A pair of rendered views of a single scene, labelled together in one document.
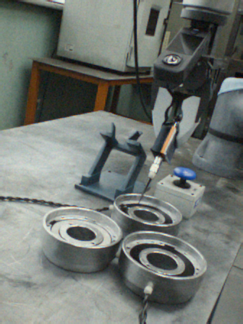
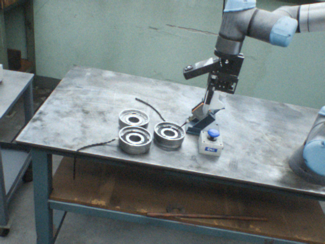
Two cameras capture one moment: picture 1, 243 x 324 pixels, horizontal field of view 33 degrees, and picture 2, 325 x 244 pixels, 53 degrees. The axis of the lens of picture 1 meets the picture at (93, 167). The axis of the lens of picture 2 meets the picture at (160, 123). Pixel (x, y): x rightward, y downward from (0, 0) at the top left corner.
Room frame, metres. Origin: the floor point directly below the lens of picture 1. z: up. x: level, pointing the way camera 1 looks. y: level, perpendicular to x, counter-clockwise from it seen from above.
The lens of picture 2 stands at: (0.13, -0.88, 1.43)
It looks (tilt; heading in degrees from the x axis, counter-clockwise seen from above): 32 degrees down; 63
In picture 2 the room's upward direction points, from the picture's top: 11 degrees clockwise
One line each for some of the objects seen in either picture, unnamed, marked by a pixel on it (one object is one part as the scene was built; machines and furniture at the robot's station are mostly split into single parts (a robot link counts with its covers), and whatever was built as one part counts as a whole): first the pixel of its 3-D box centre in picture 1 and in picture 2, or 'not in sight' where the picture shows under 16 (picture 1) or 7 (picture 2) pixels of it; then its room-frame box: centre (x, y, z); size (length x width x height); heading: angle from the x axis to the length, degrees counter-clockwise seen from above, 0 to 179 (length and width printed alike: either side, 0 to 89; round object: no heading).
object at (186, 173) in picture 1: (182, 182); (212, 137); (0.70, -0.16, 0.85); 0.04 x 0.04 x 0.05
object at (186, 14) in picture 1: (196, 53); (223, 70); (0.69, -0.13, 1.07); 0.09 x 0.08 x 0.12; 153
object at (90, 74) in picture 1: (106, 114); not in sight; (3.35, -0.02, 0.39); 1.50 x 0.62 x 0.78; 155
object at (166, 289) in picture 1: (160, 266); (134, 140); (0.45, -0.11, 0.82); 0.10 x 0.10 x 0.04
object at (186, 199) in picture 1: (179, 194); (212, 143); (0.70, -0.16, 0.82); 0.08 x 0.07 x 0.05; 155
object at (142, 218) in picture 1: (145, 220); (169, 135); (0.57, -0.09, 0.82); 0.10 x 0.10 x 0.04
